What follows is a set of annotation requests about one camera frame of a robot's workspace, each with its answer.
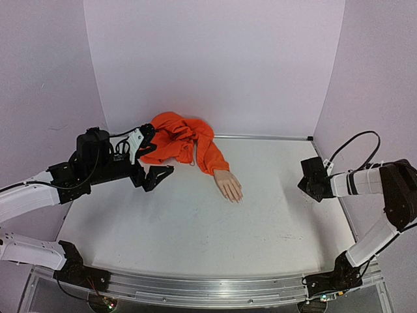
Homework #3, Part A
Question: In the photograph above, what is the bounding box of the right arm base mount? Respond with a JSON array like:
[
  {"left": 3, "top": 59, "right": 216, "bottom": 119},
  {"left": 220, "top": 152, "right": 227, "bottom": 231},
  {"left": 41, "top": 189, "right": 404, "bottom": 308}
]
[{"left": 302, "top": 251, "right": 362, "bottom": 298}]

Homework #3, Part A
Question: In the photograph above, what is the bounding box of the orange crumpled garment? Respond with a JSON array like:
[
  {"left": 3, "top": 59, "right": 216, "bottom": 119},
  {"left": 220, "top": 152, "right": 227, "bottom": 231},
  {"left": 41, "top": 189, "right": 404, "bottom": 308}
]
[{"left": 140, "top": 112, "right": 230, "bottom": 175}]

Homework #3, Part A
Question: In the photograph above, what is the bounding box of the mannequin hand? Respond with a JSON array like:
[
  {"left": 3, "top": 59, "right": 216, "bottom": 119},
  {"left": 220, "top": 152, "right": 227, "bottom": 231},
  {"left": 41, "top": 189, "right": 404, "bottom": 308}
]
[{"left": 214, "top": 170, "right": 244, "bottom": 203}]

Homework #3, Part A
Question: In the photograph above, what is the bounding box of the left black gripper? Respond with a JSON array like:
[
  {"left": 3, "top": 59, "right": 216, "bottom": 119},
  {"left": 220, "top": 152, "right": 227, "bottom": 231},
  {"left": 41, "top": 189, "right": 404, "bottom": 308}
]
[{"left": 88, "top": 153, "right": 175, "bottom": 192}]

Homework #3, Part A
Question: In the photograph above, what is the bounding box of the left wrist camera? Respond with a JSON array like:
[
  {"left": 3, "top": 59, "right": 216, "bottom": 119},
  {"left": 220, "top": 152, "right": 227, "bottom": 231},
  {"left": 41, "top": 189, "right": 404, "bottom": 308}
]
[{"left": 126, "top": 128, "right": 144, "bottom": 165}]

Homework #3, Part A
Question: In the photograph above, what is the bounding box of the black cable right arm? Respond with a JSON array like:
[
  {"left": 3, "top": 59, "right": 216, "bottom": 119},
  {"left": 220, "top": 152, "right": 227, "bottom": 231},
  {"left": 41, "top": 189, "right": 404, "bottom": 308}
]
[{"left": 327, "top": 130, "right": 382, "bottom": 172}]

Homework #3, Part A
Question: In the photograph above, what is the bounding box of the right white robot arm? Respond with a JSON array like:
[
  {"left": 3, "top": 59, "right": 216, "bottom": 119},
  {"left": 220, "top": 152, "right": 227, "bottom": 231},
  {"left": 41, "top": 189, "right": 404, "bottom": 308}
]
[{"left": 298, "top": 156, "right": 416, "bottom": 267}]

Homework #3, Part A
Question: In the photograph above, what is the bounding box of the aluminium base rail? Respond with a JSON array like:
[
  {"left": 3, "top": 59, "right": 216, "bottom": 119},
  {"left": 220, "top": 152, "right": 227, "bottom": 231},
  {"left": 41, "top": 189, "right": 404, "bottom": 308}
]
[{"left": 19, "top": 262, "right": 392, "bottom": 313}]

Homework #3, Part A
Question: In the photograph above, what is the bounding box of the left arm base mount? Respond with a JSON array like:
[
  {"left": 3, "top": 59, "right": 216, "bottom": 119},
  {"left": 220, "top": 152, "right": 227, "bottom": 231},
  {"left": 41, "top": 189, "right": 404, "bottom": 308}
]
[{"left": 53, "top": 240, "right": 110, "bottom": 291}]

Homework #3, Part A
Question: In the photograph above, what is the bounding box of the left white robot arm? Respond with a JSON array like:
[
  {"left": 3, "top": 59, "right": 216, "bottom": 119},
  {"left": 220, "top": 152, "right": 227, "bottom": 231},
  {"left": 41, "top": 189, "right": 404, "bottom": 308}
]
[{"left": 1, "top": 124, "right": 174, "bottom": 285}]

